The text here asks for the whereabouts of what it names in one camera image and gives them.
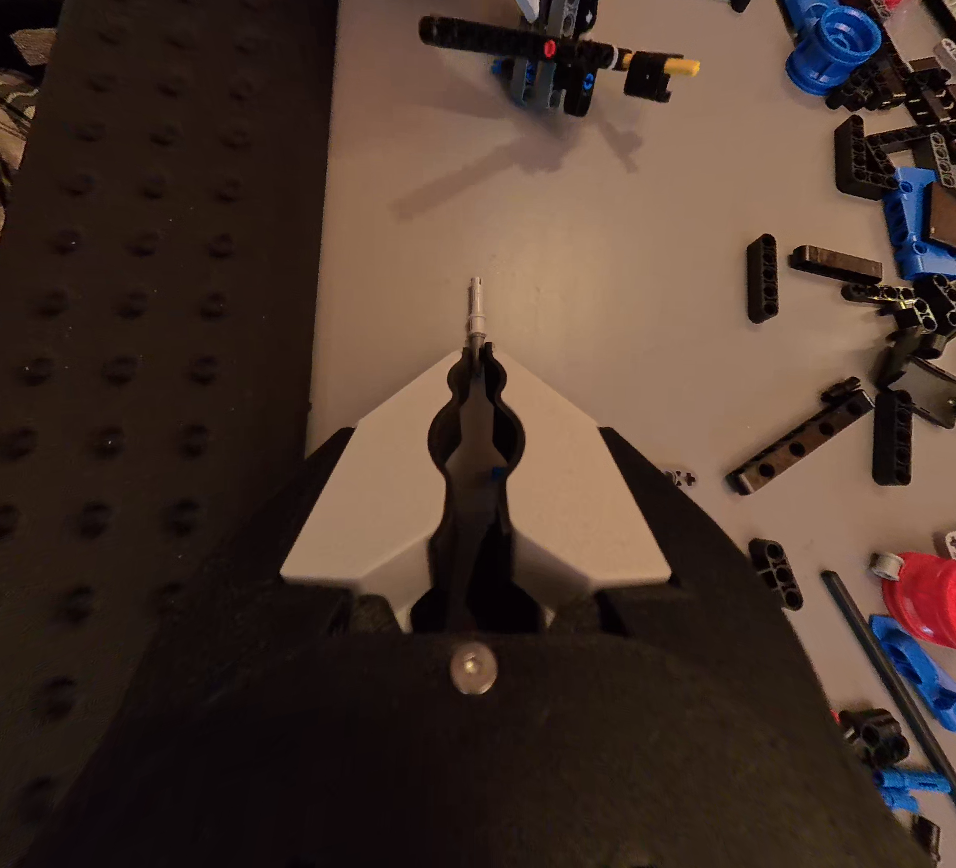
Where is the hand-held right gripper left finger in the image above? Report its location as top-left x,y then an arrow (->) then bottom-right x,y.
279,350 -> 473,633

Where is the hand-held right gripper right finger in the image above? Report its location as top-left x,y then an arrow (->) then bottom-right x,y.
471,347 -> 673,633

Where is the small brick assembly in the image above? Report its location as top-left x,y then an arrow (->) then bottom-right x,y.
417,0 -> 669,120

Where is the grey black long pin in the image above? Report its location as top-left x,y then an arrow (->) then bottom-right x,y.
465,276 -> 491,361

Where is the grey desk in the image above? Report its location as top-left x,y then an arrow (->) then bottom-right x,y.
306,0 -> 956,868

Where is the black piece with yellow axle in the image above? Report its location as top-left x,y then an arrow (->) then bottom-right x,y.
622,48 -> 702,105

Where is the black tee connector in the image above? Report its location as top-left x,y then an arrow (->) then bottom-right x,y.
747,536 -> 805,613

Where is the black five-hole beam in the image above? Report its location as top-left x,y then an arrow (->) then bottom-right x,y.
745,233 -> 781,325

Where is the black perforated panel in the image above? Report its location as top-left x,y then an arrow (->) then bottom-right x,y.
0,0 -> 346,868

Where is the long black axle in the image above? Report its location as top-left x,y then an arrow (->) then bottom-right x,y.
820,568 -> 956,784

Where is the blue wheel rim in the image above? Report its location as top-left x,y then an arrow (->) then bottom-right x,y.
784,3 -> 885,97

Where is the red wheel rim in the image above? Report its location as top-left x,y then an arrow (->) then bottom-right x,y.
880,549 -> 956,646

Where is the black flat plate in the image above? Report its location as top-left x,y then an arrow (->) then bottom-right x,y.
789,244 -> 885,284

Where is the black thin beam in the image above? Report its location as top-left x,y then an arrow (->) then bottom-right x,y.
841,281 -> 917,309

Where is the pile of small pins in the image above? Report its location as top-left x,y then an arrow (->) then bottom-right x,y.
831,706 -> 956,863

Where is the black three-hole connector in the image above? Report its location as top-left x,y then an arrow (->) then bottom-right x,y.
907,272 -> 956,340

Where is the blue flat panel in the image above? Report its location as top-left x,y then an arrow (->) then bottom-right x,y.
880,166 -> 956,282

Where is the grey long holed beam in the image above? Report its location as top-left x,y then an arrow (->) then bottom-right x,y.
928,123 -> 956,191

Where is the person's plaid shirt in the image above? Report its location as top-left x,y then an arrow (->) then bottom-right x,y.
0,27 -> 58,212

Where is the black open frame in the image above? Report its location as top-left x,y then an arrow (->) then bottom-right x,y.
834,112 -> 956,202

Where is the black rectangular frame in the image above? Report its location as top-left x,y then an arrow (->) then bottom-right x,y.
824,56 -> 956,124

